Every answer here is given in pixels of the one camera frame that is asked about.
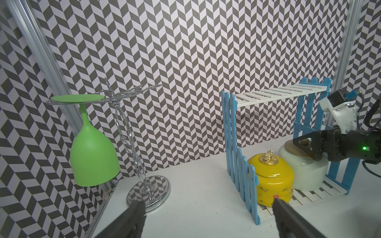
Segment chrome wire glass stand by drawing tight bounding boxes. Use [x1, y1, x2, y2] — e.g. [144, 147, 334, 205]
[46, 83, 171, 212]

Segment yellow ceramic tea canister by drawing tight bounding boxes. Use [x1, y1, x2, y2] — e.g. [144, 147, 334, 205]
[248, 150, 294, 207]

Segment aluminium corner post left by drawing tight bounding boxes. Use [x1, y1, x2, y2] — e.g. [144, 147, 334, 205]
[2, 1, 113, 194]

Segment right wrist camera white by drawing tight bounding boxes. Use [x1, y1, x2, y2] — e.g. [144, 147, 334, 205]
[319, 89, 360, 134]

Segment blue white slatted shelf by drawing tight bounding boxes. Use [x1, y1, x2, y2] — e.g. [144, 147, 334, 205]
[220, 78, 360, 225]

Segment aluminium corner post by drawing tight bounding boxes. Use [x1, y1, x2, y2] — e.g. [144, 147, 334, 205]
[324, 0, 365, 126]
[2, 1, 113, 194]

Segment cream tea canister tan lid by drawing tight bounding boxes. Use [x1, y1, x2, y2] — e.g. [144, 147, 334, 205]
[279, 140, 328, 191]

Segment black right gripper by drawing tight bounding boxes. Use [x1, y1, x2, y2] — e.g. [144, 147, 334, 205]
[292, 129, 381, 163]

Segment green plastic wine glass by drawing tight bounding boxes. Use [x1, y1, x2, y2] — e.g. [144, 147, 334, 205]
[50, 94, 121, 187]

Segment aluminium corner post right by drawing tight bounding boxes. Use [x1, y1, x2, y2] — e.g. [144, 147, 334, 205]
[324, 0, 365, 126]

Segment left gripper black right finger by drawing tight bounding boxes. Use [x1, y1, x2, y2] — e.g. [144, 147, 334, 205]
[272, 198, 325, 238]

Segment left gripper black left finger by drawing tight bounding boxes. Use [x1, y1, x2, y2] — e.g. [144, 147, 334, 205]
[96, 200, 146, 238]

